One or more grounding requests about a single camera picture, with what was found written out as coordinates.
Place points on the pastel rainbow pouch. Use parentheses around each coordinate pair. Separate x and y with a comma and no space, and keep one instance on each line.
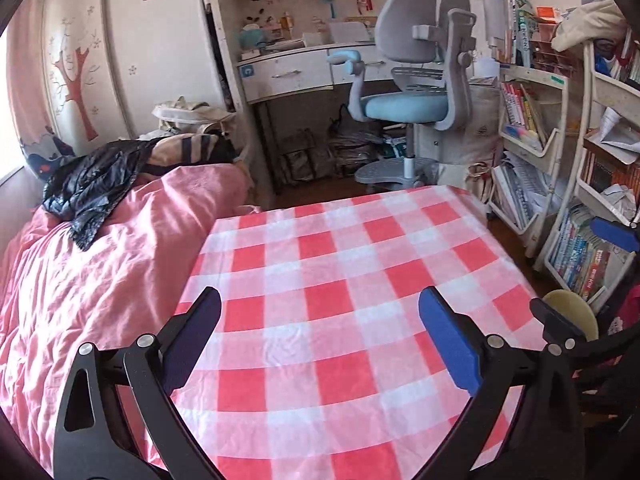
(522,135)

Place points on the pink blanket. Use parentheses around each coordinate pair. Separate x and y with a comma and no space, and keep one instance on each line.
(100,260)

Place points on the grey office chair blue seat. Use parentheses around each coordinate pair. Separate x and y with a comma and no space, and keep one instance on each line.
(405,105)

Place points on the pink transparent drawer organiser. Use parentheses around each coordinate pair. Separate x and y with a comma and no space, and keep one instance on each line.
(555,55)

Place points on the beige dark striped cloth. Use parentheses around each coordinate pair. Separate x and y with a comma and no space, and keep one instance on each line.
(175,150)

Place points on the white tote bag tree print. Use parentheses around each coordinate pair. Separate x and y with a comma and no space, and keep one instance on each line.
(480,120)

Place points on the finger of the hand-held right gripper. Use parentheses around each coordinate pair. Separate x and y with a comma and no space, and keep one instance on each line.
(617,235)
(555,320)

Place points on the pile of mixed books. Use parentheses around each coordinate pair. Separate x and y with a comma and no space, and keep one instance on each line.
(625,60)

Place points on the cream cloth bundle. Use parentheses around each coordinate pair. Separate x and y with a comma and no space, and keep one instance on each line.
(595,25)

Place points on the white desk with drawers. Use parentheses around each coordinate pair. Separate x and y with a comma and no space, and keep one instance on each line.
(285,77)

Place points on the pale yellow round bin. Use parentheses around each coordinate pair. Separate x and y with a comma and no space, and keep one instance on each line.
(575,310)

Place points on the white shelf cart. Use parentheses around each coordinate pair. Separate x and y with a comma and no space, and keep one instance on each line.
(585,110)
(550,150)

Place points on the row of thin red books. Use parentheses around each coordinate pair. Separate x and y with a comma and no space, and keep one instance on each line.
(517,110)

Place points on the transparent storage bag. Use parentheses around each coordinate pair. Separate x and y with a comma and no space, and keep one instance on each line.
(300,160)

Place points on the pile of plastic bags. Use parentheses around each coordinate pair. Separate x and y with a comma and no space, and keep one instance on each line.
(350,150)

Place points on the upright books on shelf cart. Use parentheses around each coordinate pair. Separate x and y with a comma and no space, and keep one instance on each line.
(515,25)

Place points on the folded white paper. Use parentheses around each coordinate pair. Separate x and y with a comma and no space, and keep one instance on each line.
(620,135)

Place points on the crumpled white paper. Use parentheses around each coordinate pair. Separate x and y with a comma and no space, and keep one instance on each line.
(617,202)

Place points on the black shiny jacket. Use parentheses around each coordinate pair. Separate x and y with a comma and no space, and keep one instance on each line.
(95,185)

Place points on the magenta bag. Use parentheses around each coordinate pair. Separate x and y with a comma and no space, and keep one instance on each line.
(627,310)

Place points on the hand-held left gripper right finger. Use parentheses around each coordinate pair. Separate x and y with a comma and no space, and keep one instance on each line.
(450,345)

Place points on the row of colourful books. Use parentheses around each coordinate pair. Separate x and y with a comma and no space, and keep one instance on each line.
(580,255)

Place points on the beige backpack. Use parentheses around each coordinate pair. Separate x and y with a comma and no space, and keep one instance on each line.
(190,115)

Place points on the row of dark books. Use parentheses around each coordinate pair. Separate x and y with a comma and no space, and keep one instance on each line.
(615,175)

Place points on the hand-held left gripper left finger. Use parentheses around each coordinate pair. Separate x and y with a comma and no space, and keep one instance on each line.
(192,340)

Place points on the black cloth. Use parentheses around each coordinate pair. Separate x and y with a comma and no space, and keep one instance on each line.
(225,150)

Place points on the white box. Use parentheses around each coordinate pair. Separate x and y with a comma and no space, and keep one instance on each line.
(350,31)

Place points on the red white checkered tablecloth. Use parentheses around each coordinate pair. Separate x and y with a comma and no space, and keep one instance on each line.
(325,260)

